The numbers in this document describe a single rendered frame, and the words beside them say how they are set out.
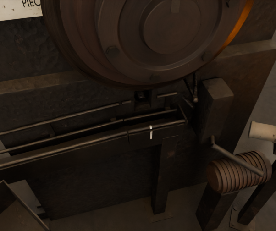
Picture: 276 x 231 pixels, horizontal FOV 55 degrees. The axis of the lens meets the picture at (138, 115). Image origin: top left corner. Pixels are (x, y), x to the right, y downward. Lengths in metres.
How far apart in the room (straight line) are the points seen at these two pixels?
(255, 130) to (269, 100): 1.23
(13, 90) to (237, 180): 0.80
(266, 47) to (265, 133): 0.29
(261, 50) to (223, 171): 0.44
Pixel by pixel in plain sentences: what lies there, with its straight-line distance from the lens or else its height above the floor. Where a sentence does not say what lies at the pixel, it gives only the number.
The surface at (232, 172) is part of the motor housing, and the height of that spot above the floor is 0.53.
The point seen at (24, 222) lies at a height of 0.61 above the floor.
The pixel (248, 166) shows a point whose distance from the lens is 1.03.
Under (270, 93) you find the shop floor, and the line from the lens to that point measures 2.26.
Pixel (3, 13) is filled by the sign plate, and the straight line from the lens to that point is 0.74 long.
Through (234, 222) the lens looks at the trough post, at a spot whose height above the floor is 0.01.
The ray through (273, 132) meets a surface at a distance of 0.98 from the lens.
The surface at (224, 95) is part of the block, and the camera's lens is 0.89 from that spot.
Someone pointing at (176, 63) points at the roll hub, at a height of 1.02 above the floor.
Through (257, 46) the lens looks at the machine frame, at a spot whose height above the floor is 0.87.
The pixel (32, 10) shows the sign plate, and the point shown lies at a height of 1.08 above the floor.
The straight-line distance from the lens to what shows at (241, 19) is 0.73.
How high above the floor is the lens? 1.37
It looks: 47 degrees down
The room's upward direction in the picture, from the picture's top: straight up
